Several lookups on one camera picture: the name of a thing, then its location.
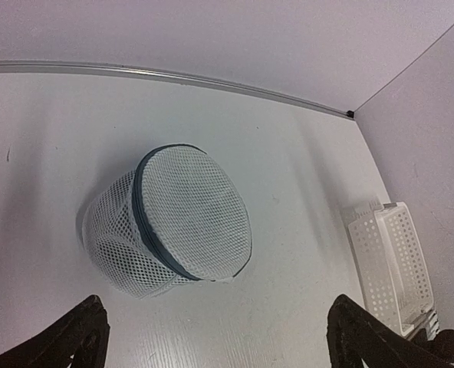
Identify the white perforated plastic basket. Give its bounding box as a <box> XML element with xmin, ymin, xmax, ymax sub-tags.
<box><xmin>342</xmin><ymin>199</ymin><xmax>439</xmax><ymax>340</ymax></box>

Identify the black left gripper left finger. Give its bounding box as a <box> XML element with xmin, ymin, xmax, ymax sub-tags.
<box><xmin>0</xmin><ymin>294</ymin><xmax>110</xmax><ymax>367</ymax></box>

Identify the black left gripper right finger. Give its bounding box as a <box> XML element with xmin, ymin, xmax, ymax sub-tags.
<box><xmin>327</xmin><ymin>294</ymin><xmax>454</xmax><ymax>367</ymax></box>

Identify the white mesh laundry bag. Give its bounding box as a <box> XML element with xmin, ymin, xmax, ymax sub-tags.
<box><xmin>81</xmin><ymin>143</ymin><xmax>252</xmax><ymax>298</ymax></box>

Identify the aluminium table edge rail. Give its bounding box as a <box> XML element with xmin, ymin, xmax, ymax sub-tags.
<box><xmin>0</xmin><ymin>61</ymin><xmax>354</xmax><ymax>120</ymax></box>

